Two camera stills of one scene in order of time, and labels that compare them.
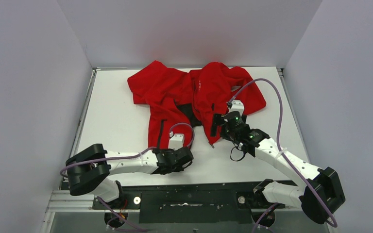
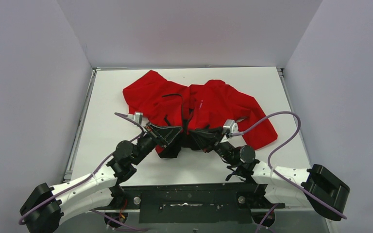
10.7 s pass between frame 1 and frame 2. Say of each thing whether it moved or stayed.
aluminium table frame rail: stayed
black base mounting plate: stayed
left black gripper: moved
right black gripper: moved
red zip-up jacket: moved
